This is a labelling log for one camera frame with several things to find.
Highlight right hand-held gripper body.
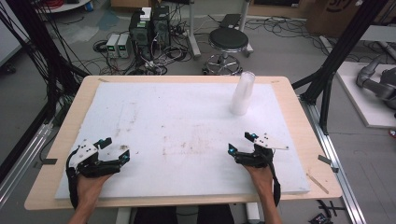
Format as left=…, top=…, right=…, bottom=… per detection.
left=233, top=133, right=290, bottom=169

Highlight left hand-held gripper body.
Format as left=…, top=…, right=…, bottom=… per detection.
left=66, top=139, right=123, bottom=179

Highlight stack of clear plastic cups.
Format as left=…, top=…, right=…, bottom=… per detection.
left=229, top=70, right=256, bottom=117

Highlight person's left hand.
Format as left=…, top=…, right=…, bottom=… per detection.
left=76, top=172, right=113, bottom=206

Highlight person's right hand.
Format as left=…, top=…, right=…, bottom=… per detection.
left=244, top=164, right=275, bottom=200

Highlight wooden table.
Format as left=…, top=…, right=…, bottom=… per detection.
left=23, top=75, right=344, bottom=211

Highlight white table leg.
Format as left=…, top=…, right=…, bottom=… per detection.
left=115, top=206, right=133, bottom=224
left=245, top=202, right=261, bottom=224

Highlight white foam mat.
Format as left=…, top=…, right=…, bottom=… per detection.
left=55, top=82, right=311, bottom=200

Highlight wooden stick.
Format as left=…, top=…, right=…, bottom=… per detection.
left=306, top=172, right=330, bottom=195

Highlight person's left leg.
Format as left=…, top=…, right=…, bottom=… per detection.
left=134, top=205, right=178, bottom=224

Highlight person's leg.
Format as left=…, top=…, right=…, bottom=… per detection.
left=134, top=205, right=178, bottom=224
left=197, top=203, right=235, bottom=224

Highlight person's right leg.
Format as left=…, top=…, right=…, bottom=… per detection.
left=197, top=203, right=235, bottom=224

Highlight grey tape piece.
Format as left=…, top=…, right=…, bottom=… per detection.
left=317, top=154, right=333, bottom=166

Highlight black parts on floor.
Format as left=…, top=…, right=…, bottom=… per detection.
left=309, top=200, right=347, bottom=224

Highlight grey power supply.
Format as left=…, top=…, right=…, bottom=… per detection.
left=117, top=33, right=133, bottom=59
left=106, top=33, right=120, bottom=59

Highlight black round stool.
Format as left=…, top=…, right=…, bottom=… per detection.
left=204, top=27, right=255, bottom=77

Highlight black computer tower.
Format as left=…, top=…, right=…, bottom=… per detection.
left=151, top=5, right=172, bottom=49
left=128, top=10, right=153, bottom=61

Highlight white stand leg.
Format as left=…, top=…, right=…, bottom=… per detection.
left=186, top=0, right=203, bottom=60
left=237, top=0, right=255, bottom=59

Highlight white board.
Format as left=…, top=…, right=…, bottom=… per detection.
left=335, top=61, right=396, bottom=129

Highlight white box device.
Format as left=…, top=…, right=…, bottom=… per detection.
left=139, top=7, right=152, bottom=22

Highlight cardboard box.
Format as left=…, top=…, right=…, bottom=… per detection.
left=306, top=0, right=396, bottom=38

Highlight white round table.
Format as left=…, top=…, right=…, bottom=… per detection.
left=35, top=0, right=92, bottom=14

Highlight white panel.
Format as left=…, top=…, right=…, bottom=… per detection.
left=0, top=0, right=22, bottom=67

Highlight aluminium rail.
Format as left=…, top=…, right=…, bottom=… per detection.
left=0, top=122, right=54, bottom=207
left=298, top=96, right=368, bottom=224

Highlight tangle of floor cables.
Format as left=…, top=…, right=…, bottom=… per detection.
left=92, top=29, right=194, bottom=77

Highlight black floor cables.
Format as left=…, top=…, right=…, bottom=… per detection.
left=246, top=17, right=326, bottom=55

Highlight black frame post with cables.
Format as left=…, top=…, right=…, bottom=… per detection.
left=0, top=0, right=90, bottom=125

